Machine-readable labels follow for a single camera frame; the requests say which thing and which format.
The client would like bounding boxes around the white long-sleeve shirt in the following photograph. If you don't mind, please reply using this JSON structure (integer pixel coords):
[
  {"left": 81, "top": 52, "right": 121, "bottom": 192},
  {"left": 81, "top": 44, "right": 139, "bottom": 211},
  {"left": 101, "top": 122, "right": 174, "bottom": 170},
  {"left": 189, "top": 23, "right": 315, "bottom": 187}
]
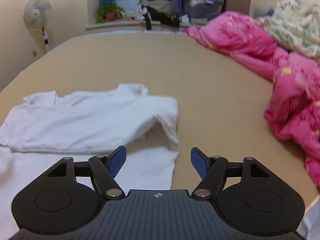
[{"left": 1, "top": 84, "right": 179, "bottom": 239}]

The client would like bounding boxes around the tan bed mat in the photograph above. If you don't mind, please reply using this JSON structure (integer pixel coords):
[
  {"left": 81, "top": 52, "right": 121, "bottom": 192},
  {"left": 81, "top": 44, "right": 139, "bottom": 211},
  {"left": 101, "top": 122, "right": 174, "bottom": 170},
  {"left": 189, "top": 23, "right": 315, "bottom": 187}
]
[{"left": 1, "top": 33, "right": 318, "bottom": 205}]

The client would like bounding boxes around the pink floral quilt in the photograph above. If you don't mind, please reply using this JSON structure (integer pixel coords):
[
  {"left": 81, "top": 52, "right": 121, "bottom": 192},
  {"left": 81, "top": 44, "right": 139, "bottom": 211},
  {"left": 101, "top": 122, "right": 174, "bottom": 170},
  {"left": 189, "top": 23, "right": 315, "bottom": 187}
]
[{"left": 184, "top": 11, "right": 319, "bottom": 185}]

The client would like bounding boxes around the plaid blue bed sheet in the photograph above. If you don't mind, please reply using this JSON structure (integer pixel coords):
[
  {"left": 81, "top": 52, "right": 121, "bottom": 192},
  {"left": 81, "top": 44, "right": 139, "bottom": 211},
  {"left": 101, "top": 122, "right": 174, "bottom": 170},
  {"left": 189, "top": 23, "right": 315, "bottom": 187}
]
[{"left": 297, "top": 198, "right": 320, "bottom": 240}]

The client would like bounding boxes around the potted green plant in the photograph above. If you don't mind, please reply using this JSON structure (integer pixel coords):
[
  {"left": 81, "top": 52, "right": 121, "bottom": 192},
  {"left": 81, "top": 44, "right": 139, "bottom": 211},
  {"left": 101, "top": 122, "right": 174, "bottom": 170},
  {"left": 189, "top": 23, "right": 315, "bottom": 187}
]
[{"left": 95, "top": 3, "right": 126, "bottom": 23}]

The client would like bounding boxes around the clear plastic storage box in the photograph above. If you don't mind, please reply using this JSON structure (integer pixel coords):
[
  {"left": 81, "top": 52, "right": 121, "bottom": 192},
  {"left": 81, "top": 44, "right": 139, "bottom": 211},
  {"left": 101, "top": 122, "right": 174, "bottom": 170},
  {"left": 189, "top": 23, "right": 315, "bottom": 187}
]
[{"left": 182, "top": 0, "right": 225, "bottom": 25}]

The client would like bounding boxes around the white floral blanket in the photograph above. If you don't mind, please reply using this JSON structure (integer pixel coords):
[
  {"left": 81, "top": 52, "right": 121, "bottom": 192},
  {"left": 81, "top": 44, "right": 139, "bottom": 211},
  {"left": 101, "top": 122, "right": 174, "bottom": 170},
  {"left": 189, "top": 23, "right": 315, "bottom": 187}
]
[{"left": 256, "top": 0, "right": 319, "bottom": 62}]

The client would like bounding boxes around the white standing fan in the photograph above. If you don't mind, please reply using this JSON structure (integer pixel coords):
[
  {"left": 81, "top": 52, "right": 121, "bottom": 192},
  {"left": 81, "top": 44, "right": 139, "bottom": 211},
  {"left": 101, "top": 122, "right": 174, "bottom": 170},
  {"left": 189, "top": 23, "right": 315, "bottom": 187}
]
[{"left": 23, "top": 0, "right": 53, "bottom": 53}]

